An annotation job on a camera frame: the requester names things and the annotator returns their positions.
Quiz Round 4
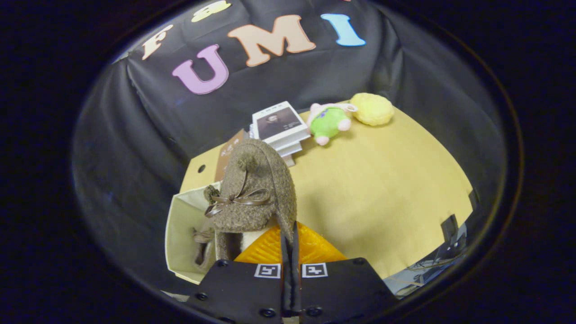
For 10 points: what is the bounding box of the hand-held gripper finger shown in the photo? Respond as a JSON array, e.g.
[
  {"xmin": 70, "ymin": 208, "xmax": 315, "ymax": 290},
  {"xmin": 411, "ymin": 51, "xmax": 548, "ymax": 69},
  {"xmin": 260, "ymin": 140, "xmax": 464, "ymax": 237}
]
[
  {"xmin": 292, "ymin": 220, "xmax": 399, "ymax": 324},
  {"xmin": 187, "ymin": 224, "xmax": 293, "ymax": 324}
]

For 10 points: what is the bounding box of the brown fuzzy shoe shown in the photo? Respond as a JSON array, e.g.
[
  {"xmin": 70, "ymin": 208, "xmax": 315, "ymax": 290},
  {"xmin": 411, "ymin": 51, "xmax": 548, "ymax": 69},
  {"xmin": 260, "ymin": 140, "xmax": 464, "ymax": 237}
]
[
  {"xmin": 204, "ymin": 139, "xmax": 297, "ymax": 261},
  {"xmin": 193, "ymin": 227, "xmax": 216, "ymax": 270}
]

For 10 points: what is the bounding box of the cream storage box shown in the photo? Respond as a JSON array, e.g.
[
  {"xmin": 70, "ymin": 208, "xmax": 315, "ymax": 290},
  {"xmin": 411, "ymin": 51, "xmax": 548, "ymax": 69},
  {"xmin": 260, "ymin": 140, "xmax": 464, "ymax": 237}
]
[{"xmin": 165, "ymin": 181, "xmax": 270, "ymax": 285}]

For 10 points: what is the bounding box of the brown cover book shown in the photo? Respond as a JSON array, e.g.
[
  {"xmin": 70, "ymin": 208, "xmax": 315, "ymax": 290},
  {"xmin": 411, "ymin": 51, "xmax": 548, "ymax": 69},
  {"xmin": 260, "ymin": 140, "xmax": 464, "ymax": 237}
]
[{"xmin": 214, "ymin": 130, "xmax": 249, "ymax": 182}]

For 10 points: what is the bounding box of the black boxy device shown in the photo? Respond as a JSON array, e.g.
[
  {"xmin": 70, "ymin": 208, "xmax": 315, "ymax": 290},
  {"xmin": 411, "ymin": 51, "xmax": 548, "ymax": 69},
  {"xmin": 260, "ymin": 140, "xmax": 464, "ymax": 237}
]
[{"xmin": 440, "ymin": 214, "xmax": 460, "ymax": 246}]

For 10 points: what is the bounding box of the white book portrait cover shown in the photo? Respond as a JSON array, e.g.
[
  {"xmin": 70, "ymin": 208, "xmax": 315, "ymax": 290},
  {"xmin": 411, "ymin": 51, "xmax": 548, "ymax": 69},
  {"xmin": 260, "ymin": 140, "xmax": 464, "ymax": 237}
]
[{"xmin": 251, "ymin": 101, "xmax": 311, "ymax": 144}]

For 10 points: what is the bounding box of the green plush toy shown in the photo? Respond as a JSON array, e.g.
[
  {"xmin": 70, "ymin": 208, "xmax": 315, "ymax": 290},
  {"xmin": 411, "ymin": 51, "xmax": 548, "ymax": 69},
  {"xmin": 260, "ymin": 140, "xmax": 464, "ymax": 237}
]
[{"xmin": 307, "ymin": 103, "xmax": 358, "ymax": 146}]

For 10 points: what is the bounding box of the yellow fluffy ball toy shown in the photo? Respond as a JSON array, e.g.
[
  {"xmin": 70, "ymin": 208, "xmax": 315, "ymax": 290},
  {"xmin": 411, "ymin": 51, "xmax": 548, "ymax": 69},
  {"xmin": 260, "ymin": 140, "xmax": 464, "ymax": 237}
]
[{"xmin": 350, "ymin": 93, "xmax": 395, "ymax": 126}]

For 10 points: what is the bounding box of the black backdrop cloth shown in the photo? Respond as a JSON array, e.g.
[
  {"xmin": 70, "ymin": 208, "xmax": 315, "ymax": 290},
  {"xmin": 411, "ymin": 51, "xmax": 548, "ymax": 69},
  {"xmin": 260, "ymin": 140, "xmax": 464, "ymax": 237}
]
[{"xmin": 72, "ymin": 0, "xmax": 509, "ymax": 288}]

